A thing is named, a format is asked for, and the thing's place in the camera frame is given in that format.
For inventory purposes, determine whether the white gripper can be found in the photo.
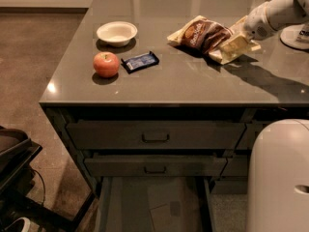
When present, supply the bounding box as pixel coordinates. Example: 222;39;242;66
219;2;277;53

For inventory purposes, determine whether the brown chip bag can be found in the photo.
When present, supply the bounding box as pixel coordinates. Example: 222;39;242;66
167;15;261;65

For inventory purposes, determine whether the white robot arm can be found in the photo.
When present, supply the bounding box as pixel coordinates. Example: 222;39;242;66
239;0;309;232

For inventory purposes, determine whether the top right grey drawer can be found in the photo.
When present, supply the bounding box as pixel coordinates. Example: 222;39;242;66
237;123;263;150

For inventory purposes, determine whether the grey drawer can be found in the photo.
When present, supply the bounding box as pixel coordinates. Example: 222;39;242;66
67;121;245;150
84;155;227;177
237;123;263;150
222;156;248;177
211;180;247;194

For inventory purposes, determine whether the middle right grey drawer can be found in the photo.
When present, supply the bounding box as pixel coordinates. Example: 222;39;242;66
222;156;248;177

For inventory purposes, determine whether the bottom right grey drawer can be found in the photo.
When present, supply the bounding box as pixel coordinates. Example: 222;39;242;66
211;180;247;194

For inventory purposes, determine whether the top left grey drawer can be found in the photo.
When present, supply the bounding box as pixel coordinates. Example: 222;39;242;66
67;121;245;150

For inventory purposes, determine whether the middle left grey drawer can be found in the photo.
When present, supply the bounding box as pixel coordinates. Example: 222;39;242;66
84;155;227;177

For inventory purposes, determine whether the open bottom left drawer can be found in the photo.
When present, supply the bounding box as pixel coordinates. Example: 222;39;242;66
94;177;216;232

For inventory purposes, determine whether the white plastic canister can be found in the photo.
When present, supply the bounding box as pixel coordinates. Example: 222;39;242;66
280;23;309;50

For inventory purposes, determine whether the blue snack bar wrapper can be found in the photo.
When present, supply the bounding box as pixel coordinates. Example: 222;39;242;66
122;51;159;73

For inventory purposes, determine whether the white paper bowl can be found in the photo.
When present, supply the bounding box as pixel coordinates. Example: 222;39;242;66
97;21;138;47

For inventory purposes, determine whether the red apple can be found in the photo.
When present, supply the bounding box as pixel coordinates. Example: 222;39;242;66
93;52;120;78

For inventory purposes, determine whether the black cart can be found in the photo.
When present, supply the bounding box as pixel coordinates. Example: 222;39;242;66
0;127;95;232

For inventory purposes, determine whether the white shoe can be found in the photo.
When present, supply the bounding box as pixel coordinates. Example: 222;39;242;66
4;217;31;232

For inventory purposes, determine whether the black cable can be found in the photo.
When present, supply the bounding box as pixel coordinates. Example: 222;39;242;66
30;167;46;208

